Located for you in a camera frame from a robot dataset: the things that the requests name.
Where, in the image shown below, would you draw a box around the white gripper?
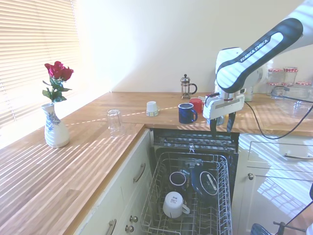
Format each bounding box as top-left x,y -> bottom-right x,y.
202,94 -> 246,138

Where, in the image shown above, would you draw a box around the white IKEA mug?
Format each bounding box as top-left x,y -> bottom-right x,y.
162,191 -> 191,219

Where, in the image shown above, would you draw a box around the red mug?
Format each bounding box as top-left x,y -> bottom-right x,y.
189,97 -> 205,116

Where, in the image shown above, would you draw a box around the blue enamel mug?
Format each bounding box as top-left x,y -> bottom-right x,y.
178,102 -> 199,124

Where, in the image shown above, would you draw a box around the dark navy mug white rim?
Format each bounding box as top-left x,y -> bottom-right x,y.
169,171 -> 189,194

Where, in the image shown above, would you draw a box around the open dishwasher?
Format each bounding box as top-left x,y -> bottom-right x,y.
144,126 -> 241,235

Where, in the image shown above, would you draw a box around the glass French press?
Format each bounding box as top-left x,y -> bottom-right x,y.
180,73 -> 198,100

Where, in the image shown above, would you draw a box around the dark blue oval bowl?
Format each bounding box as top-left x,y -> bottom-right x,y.
190,167 -> 220,199

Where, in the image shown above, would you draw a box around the glass jar red checked lid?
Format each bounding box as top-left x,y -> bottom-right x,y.
266,82 -> 280,96
283,67 -> 299,85
294,80 -> 313,88
267,68 -> 283,85

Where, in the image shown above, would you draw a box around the white patterned cup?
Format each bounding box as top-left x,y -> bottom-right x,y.
146,100 -> 161,118

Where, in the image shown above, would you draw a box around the cream cabinet with door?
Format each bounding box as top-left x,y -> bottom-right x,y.
236,133 -> 313,235

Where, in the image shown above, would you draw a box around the large clear glass bowl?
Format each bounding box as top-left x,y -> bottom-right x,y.
270,85 -> 313,104

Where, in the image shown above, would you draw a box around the clear drinking glass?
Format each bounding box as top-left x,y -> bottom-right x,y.
106,109 -> 126,139

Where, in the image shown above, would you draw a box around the blue round object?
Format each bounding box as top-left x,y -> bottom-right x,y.
250,223 -> 270,235

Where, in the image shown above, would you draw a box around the black metal clamp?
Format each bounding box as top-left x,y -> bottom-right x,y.
272,220 -> 307,235

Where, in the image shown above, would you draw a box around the cream cabinet with drawers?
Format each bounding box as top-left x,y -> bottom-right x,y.
70,128 -> 154,235

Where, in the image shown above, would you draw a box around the white vase blue floral print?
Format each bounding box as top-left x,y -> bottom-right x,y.
40,102 -> 70,149

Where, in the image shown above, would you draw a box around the red roses with green leaves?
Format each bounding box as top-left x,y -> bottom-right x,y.
42,61 -> 75,104

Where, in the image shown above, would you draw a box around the cream window blind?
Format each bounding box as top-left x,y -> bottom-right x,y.
0,0 -> 82,150

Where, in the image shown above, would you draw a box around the white wire dish rack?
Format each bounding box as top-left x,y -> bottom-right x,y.
140,151 -> 233,235

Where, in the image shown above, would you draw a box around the metal bar drawer handle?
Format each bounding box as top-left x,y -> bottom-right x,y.
133,163 -> 147,184
283,153 -> 311,160
107,218 -> 117,235

